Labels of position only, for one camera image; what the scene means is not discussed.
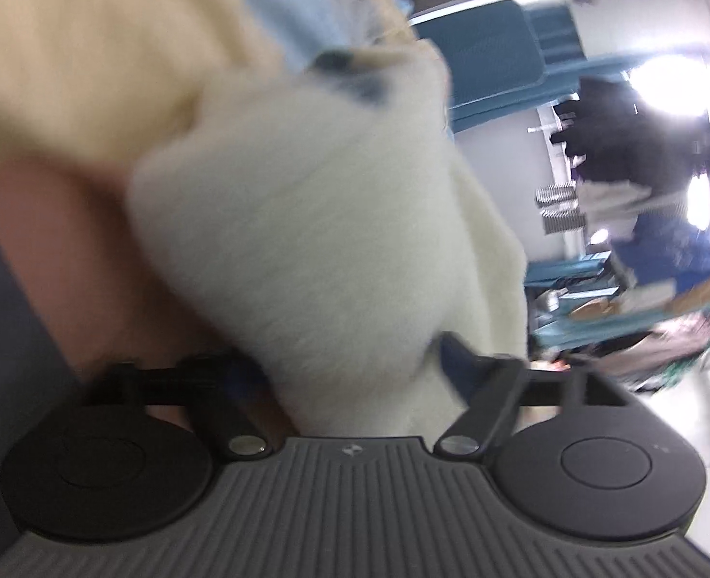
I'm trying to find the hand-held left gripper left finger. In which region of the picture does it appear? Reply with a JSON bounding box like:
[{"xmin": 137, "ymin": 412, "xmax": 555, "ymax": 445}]
[{"xmin": 84, "ymin": 349, "xmax": 274, "ymax": 460}]

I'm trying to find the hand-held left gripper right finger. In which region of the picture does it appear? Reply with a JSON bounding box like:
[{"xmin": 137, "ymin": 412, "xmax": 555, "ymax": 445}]
[{"xmin": 434, "ymin": 334, "xmax": 635, "ymax": 460}]

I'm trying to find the cream sweater with blue-grey stripes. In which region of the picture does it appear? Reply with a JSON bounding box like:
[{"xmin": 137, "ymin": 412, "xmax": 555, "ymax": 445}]
[{"xmin": 129, "ymin": 48, "xmax": 530, "ymax": 442}]

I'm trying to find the light blue hanging garment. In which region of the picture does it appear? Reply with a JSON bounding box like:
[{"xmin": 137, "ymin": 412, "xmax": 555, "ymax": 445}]
[{"xmin": 532, "ymin": 289, "xmax": 710, "ymax": 350}]

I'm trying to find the white cabinet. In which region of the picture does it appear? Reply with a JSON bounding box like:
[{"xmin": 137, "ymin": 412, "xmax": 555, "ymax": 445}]
[{"xmin": 451, "ymin": 105, "xmax": 578, "ymax": 266}]

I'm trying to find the white jacket with striped sleeves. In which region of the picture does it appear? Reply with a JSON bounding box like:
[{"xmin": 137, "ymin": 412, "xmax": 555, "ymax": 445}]
[{"xmin": 535, "ymin": 177, "xmax": 653, "ymax": 236}]

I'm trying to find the blue and white jersey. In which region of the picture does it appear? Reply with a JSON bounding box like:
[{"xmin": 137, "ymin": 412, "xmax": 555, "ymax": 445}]
[{"xmin": 610, "ymin": 213, "xmax": 710, "ymax": 290}]

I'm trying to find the black hanging garment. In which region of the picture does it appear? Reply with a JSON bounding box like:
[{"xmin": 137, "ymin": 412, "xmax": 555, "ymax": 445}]
[{"xmin": 556, "ymin": 75, "xmax": 710, "ymax": 194}]

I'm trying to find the blue curtain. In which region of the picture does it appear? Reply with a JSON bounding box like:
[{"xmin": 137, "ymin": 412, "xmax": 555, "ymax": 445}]
[{"xmin": 538, "ymin": 12, "xmax": 633, "ymax": 103}]

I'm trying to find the blue padded panel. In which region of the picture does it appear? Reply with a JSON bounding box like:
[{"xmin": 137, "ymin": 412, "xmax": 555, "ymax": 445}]
[{"xmin": 412, "ymin": 0, "xmax": 548, "ymax": 127}]

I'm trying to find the patchwork bed quilt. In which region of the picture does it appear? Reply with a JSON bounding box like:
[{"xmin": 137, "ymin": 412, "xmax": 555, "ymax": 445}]
[{"xmin": 0, "ymin": 0, "xmax": 452, "ymax": 546}]

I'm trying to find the light blue cloth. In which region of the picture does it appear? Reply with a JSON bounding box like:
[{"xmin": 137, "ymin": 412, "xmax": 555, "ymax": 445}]
[{"xmin": 222, "ymin": 0, "xmax": 356, "ymax": 73}]

